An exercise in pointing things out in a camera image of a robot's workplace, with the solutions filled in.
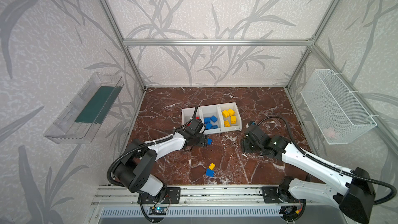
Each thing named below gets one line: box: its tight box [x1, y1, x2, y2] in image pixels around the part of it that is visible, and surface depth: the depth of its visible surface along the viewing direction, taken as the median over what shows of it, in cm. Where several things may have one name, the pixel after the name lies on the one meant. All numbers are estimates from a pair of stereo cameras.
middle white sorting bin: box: [199, 104, 224, 135], surface depth 99 cm
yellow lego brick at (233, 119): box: [230, 115, 237, 124], surface depth 101 cm
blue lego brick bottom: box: [205, 168, 216, 177], surface depth 82 cm
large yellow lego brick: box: [221, 109, 230, 119], surface depth 104 cm
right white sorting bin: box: [218, 102, 243, 133], surface depth 101 cm
